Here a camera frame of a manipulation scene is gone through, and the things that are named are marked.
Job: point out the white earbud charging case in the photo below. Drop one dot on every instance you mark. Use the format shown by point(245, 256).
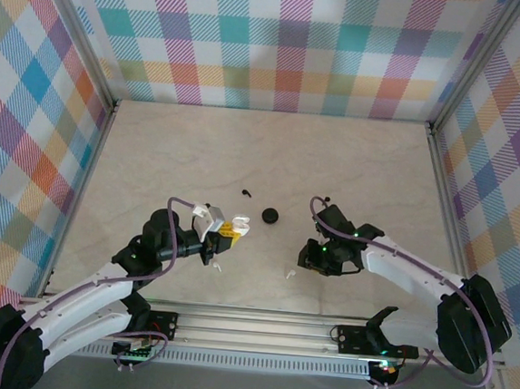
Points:
point(242, 225)

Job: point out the black earbud charging case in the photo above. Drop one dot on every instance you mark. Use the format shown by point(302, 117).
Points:
point(269, 215)

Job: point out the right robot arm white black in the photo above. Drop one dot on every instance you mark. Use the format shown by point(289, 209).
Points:
point(417, 272)

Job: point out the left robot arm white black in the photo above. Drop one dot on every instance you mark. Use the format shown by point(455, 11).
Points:
point(83, 289)

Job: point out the small circuit board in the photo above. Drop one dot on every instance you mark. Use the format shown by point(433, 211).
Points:
point(134, 349)
point(386, 369)

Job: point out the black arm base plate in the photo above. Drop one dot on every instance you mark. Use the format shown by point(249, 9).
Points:
point(351, 340)
point(164, 323)

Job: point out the aluminium arm base rail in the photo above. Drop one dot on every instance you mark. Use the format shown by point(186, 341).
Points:
point(253, 328)

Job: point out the aluminium side floor rail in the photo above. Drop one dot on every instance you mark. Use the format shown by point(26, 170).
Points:
point(79, 197)
point(446, 197)

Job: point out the aluminium frame post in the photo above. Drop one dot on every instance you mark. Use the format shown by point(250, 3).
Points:
point(476, 63)

